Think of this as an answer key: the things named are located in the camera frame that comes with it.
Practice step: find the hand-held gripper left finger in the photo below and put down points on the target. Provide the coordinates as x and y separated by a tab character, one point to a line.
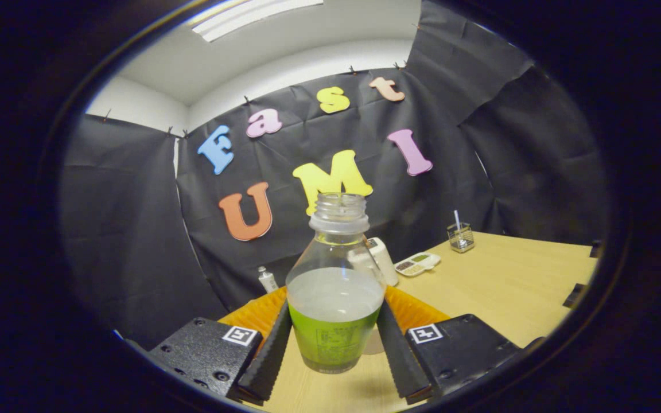
267	355

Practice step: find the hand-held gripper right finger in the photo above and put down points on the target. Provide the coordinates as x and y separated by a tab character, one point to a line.
402	355

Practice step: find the clear green juice bottle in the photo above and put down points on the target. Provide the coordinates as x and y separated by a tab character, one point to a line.
336	327

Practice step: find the small white green bottle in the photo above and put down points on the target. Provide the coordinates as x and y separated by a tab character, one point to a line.
267	281

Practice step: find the white divided snack tray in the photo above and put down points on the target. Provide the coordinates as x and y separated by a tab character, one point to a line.
416	264

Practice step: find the white toaster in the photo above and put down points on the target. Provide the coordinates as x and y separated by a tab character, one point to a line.
386	264

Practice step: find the wooden table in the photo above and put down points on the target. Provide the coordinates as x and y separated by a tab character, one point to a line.
508	287

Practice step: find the clear glass tumbler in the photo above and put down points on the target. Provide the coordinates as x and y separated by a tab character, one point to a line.
461	240

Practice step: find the white straw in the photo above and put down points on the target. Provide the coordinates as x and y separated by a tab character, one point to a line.
457	218

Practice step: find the small black block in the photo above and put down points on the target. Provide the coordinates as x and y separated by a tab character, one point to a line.
574	295

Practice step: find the black backdrop cloth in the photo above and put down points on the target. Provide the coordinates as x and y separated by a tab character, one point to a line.
135	229

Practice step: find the large ceiling light panel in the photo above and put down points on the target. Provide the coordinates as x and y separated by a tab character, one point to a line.
238	17

